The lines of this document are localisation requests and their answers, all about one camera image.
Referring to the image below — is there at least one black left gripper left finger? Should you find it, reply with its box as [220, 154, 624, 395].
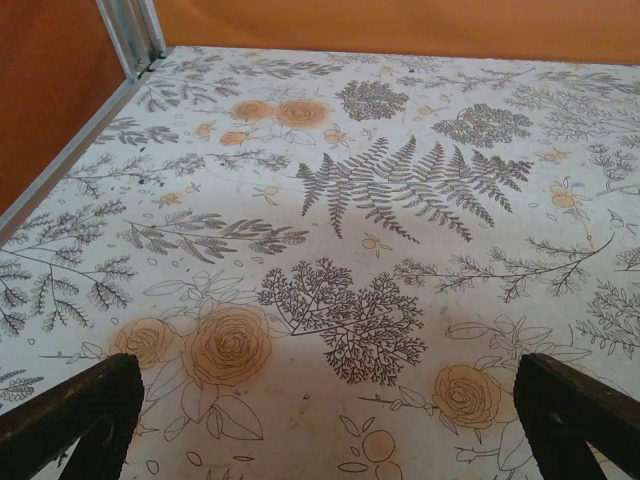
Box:
[0, 352, 146, 480]

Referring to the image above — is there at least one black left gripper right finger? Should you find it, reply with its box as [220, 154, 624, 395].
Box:
[513, 352, 640, 480]

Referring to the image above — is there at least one aluminium frame post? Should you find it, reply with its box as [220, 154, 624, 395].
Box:
[96, 0, 167, 84]

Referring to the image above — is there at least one aluminium table edge rail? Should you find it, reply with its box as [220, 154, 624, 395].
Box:
[0, 54, 166, 246]

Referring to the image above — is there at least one floral table covering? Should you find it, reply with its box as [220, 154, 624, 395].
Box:
[0, 44, 640, 480]

